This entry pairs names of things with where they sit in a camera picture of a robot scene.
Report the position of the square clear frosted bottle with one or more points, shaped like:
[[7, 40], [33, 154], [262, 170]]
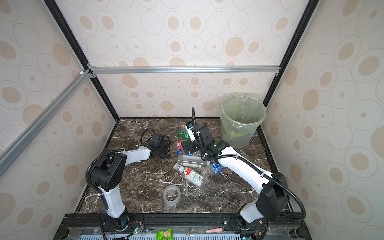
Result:
[[191, 161]]

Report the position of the left aluminium rail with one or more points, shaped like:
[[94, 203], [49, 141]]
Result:
[[25, 138]]

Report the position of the clear tape roll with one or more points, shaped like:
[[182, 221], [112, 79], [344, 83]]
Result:
[[172, 195]]

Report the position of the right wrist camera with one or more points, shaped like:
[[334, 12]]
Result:
[[189, 128]]

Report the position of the aluminium rail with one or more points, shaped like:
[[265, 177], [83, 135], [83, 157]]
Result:
[[25, 138], [181, 70]]

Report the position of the pink pen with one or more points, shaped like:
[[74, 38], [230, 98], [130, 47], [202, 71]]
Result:
[[214, 231]]

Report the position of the clear bottle red green label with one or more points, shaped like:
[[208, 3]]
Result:
[[190, 175]]

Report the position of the mesh bin with green liner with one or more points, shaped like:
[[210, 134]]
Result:
[[241, 115]]

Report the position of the green snack packet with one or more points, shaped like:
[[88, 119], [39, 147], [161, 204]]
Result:
[[165, 235]]

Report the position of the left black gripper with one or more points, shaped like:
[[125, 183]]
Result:
[[167, 144]]

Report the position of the clear bottle blue label white cap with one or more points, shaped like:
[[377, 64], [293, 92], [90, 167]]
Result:
[[211, 170]]

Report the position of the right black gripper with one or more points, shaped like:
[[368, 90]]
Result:
[[189, 144]]

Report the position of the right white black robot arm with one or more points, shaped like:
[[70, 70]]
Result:
[[272, 189]]

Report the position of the green Sprite bottle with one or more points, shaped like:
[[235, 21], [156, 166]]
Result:
[[182, 134]]

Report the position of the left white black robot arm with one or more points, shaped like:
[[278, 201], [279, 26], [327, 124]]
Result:
[[105, 173]]

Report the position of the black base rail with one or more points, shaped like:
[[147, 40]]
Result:
[[185, 227]]

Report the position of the back aluminium rail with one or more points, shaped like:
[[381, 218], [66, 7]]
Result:
[[181, 70]]

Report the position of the Pepsi bottle blue cap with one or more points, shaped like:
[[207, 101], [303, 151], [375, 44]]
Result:
[[183, 153]]

